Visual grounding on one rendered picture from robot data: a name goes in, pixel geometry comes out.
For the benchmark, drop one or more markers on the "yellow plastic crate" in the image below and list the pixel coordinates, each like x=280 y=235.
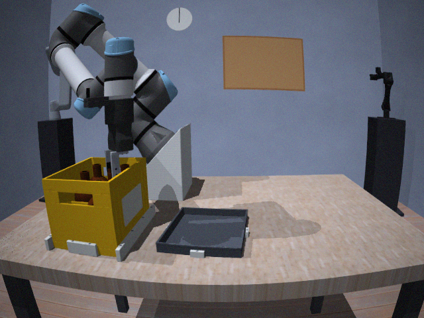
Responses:
x=118 y=204

